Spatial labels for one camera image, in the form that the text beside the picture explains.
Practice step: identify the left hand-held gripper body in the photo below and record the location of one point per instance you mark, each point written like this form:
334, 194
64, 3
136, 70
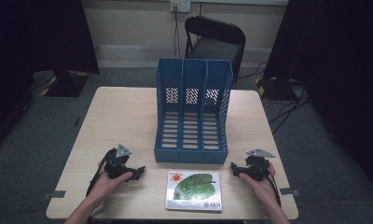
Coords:
116, 163

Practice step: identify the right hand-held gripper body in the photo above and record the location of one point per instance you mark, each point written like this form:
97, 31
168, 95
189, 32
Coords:
256, 166

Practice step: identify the green leaf picture book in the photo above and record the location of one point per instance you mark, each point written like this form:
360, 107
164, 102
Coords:
194, 191

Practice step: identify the blue three-slot file rack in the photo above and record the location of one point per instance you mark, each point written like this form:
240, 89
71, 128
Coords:
192, 81

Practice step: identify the person's right hand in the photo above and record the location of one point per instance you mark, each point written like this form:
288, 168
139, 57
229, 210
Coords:
264, 189

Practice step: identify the person's left hand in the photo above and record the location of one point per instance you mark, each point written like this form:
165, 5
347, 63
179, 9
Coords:
105, 186

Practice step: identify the grey tape strip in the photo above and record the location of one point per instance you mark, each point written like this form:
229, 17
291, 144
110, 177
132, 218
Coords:
54, 194
290, 191

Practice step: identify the black stand base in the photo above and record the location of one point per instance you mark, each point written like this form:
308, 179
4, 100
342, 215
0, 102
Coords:
68, 84
273, 88

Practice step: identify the dark wheeled cart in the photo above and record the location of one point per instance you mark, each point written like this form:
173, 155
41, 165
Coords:
4, 121

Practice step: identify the black folding chair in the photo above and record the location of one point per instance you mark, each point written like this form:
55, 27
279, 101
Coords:
217, 46

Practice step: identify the dark curtain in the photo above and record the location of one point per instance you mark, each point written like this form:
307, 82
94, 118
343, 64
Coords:
35, 34
340, 62

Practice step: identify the white wall socket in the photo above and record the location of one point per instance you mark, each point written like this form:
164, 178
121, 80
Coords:
180, 5

